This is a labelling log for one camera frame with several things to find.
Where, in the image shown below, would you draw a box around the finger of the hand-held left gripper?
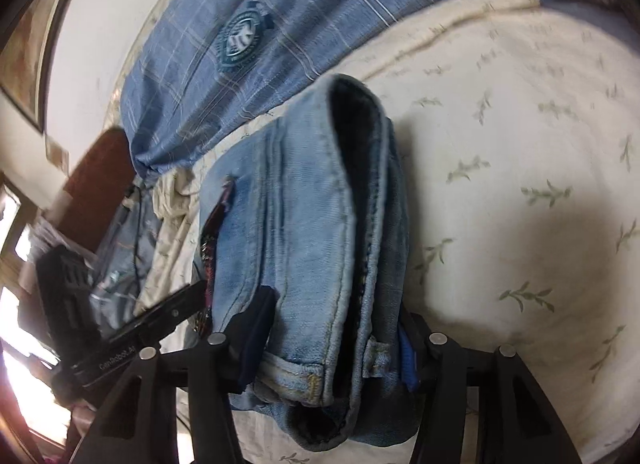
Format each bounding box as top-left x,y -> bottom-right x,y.
107,281 -> 208,345

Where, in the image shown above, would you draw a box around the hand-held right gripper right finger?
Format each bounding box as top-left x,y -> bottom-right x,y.
397,306 -> 583,464

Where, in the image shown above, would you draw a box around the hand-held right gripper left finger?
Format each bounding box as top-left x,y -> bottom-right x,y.
70,286 -> 278,464

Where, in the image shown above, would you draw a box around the blue denim pants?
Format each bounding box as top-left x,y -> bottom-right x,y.
192,74 -> 421,452

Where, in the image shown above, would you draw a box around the grey patterned quilt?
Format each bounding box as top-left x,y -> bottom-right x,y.
89,184 -> 163,339

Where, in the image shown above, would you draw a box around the black perforated crate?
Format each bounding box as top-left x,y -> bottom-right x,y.
35,244 -> 98,360

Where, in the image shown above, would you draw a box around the brown headboard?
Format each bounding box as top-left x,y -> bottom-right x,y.
40,126 -> 136,257

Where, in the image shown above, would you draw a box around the cream leaf-print bed sheet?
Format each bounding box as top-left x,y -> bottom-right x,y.
135,0 -> 640,464

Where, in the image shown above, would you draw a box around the blue plaid blanket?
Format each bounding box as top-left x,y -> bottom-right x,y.
117,0 -> 561,179

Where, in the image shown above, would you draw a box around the black cable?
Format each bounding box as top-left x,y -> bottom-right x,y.
120,184 -> 146,289

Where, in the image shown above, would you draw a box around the framed wall picture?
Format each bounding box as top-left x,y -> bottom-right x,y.
0,0 -> 101,135

